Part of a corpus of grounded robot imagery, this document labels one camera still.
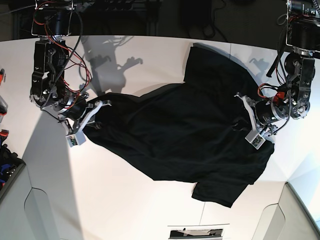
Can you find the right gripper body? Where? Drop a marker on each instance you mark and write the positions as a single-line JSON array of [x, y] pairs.
[[75, 115]]

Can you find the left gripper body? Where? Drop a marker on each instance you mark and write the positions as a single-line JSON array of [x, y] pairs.
[[265, 113]]

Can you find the black t-shirt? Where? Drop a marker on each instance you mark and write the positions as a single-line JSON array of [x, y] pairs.
[[183, 131]]

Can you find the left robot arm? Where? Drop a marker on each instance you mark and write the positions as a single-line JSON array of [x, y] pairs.
[[298, 48]]

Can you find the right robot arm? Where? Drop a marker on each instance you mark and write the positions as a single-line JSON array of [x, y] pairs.
[[50, 92]]

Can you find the orange grey tool at edge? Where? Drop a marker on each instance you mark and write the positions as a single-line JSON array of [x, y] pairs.
[[3, 103]]

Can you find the grey bin with clothes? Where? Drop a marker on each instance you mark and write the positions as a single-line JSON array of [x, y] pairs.
[[9, 161]]

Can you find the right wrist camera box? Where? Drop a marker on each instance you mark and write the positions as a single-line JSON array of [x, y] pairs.
[[75, 139]]

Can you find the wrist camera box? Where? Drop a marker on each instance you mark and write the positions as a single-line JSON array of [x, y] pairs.
[[75, 139], [255, 139]]

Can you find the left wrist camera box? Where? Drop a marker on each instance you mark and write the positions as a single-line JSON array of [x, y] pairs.
[[255, 139]]

